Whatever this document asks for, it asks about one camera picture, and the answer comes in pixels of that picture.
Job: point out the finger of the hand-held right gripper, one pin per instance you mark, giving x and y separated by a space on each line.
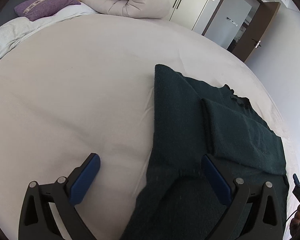
296 180

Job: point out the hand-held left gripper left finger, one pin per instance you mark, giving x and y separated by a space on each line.
86 177

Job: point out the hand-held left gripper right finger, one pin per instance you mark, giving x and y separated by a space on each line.
216 180

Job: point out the dark green sweater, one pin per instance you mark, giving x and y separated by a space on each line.
180 120

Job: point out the bed with white sheet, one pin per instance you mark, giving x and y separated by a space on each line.
65 92

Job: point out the brown wooden door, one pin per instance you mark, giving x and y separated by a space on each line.
262 30

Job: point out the purple patterned pillow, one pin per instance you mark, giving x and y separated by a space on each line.
45 7

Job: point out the white wardrobe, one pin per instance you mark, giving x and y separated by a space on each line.
190 2

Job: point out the folded beige duvet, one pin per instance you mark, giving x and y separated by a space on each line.
120 0

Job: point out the small wall control panel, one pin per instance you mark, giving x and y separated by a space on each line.
232 21

